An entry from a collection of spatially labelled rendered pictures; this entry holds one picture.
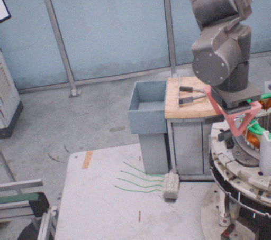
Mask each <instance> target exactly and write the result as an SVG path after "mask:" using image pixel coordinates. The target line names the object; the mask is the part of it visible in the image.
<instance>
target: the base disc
mask: <svg viewBox="0 0 271 240"><path fill-rule="evenodd" d="M218 206H220V187H219V186H218V185H217V184H216V183H214V184H213V185H212V186H211V188H210V189H209V191H207V193H206V194H205V196H204V199H203V202H202V205H201V209H200V224H201V230H202V234H203V235H204V238H205V240H221V239H220V234H222V233H223V232H224V231H225V230H226V228H227V227H228V226H229V225H228V226H222V225H221V224H219V210H218ZM229 207H230V212H232V213H234V216H235V217H233V218H232V217H231V214H230V220H231V224H232V223H234V224H235V220H236V219H237V218H238V217H239V211H240V208H241V206H240V205H239V204H237V203H233V204H231V203H229Z"/></svg>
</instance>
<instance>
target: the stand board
mask: <svg viewBox="0 0 271 240"><path fill-rule="evenodd" d="M178 81H179V78H168V86H167V96H166V106H165V110H164V114H165V119H168V118H199V117H205V116H213V115H216V112H215V110H214V108H213V107H212V105H211V103H210V101H209V103H206V97H203V98H201V99H198V100H194V101H193V102H192V103H185V104H180V105H179V110H177V101H178ZM180 86H187V87H193V88H196V89H202V90H203V87H206V86H205V84H204V83H202V82H201V81H200V80H199V79H198V78H197V77H184V78H180ZM202 94H203V93H196V92H192V93H186V92H180V98H184V97H189V96H193V97H195V96H199V95H202Z"/></svg>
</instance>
